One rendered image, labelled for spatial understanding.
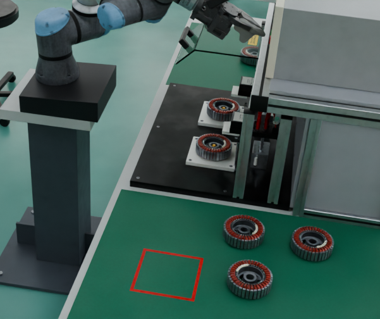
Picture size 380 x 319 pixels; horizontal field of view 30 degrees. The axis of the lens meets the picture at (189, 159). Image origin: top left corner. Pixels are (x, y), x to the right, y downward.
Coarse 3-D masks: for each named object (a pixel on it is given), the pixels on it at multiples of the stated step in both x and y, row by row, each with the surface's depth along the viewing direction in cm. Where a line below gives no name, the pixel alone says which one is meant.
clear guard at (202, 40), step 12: (204, 24) 231; (192, 36) 230; (204, 36) 223; (228, 36) 224; (192, 48) 217; (204, 48) 216; (216, 48) 216; (228, 48) 217; (240, 48) 217; (252, 48) 218; (180, 60) 217
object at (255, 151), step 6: (258, 144) 217; (264, 144) 217; (252, 150) 214; (258, 150) 214; (264, 150) 215; (252, 156) 214; (258, 156) 213; (264, 156) 213; (252, 162) 215; (258, 162) 214; (264, 162) 214; (264, 168) 215
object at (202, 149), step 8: (200, 136) 220; (208, 136) 220; (216, 136) 221; (224, 136) 221; (200, 144) 216; (208, 144) 221; (216, 144) 219; (224, 144) 217; (200, 152) 215; (208, 152) 213; (216, 152) 214; (224, 152) 214; (216, 160) 215
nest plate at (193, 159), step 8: (192, 144) 222; (232, 144) 224; (192, 152) 219; (232, 152) 220; (192, 160) 215; (200, 160) 215; (208, 160) 215; (224, 160) 216; (232, 160) 216; (216, 168) 214; (224, 168) 213; (232, 168) 213
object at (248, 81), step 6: (246, 78) 232; (252, 78) 233; (240, 84) 229; (246, 84) 229; (252, 84) 229; (234, 90) 234; (240, 90) 230; (246, 90) 230; (234, 96) 232; (240, 96) 231; (246, 96) 231
